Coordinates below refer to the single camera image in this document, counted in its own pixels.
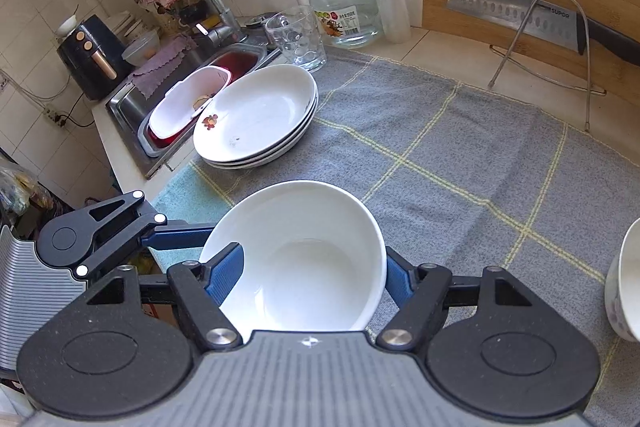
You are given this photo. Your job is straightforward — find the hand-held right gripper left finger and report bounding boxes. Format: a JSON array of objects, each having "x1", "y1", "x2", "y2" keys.
[{"x1": 86, "y1": 243, "x2": 247, "y2": 352}]

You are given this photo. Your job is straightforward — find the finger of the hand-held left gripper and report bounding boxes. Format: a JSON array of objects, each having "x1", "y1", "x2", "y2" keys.
[{"x1": 75, "y1": 190, "x2": 217, "y2": 279}]

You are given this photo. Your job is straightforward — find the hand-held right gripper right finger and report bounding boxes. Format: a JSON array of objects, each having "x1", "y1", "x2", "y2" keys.
[{"x1": 375, "y1": 247, "x2": 535, "y2": 352}]

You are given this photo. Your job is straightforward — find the white bowl with pink print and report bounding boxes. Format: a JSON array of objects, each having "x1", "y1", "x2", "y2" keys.
[
  {"x1": 199, "y1": 179, "x2": 388, "y2": 333},
  {"x1": 604, "y1": 217, "x2": 640, "y2": 343}
]

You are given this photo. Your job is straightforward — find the oval white fruit-print plate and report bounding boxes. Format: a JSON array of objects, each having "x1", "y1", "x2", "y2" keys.
[{"x1": 202, "y1": 104, "x2": 319, "y2": 170}]

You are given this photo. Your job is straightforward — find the large white plate with residue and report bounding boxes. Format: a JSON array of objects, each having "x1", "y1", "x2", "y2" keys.
[{"x1": 199, "y1": 84, "x2": 319, "y2": 166}]

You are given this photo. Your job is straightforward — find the round white fruit-print plate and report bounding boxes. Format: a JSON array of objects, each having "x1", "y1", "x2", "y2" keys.
[{"x1": 192, "y1": 64, "x2": 317, "y2": 160}]

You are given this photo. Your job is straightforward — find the grey checked towel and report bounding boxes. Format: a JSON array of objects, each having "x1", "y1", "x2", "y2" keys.
[{"x1": 150, "y1": 49, "x2": 640, "y2": 427}]

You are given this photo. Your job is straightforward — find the white drain basket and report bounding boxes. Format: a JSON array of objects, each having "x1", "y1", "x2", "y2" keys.
[{"x1": 148, "y1": 66, "x2": 233, "y2": 138}]

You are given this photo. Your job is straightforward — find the stainless steel sink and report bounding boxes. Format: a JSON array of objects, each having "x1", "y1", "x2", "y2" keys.
[{"x1": 105, "y1": 12, "x2": 281, "y2": 180}]

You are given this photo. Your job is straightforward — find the purple cloth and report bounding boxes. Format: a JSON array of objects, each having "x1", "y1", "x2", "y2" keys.
[{"x1": 131, "y1": 34, "x2": 198, "y2": 100}]

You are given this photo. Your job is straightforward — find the clear plastic bowl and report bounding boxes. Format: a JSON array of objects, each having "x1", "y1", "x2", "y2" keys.
[{"x1": 122, "y1": 29, "x2": 161, "y2": 68}]

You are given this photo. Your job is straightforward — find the black air fryer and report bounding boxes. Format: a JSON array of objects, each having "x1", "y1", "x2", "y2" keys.
[{"x1": 56, "y1": 16, "x2": 132, "y2": 102}]

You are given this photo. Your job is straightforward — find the clear glass cup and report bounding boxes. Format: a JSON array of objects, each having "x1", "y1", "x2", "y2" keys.
[{"x1": 264, "y1": 5, "x2": 328, "y2": 72}]

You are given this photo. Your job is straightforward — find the small white bowl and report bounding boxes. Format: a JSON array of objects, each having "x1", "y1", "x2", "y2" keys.
[{"x1": 56, "y1": 14, "x2": 81, "y2": 38}]

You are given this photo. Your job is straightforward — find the glass jar with yellow lid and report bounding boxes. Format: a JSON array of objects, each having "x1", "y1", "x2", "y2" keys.
[{"x1": 306, "y1": 0, "x2": 385, "y2": 48}]

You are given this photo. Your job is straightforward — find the wall power socket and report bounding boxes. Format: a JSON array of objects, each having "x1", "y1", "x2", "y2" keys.
[{"x1": 44, "y1": 104, "x2": 71, "y2": 128}]

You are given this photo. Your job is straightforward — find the metal wire rack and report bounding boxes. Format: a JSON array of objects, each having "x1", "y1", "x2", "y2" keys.
[{"x1": 489, "y1": 0, "x2": 608, "y2": 132}]

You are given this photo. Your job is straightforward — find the kitchen knife with black handle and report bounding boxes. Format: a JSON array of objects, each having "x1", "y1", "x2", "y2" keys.
[{"x1": 446, "y1": 0, "x2": 640, "y2": 68}]

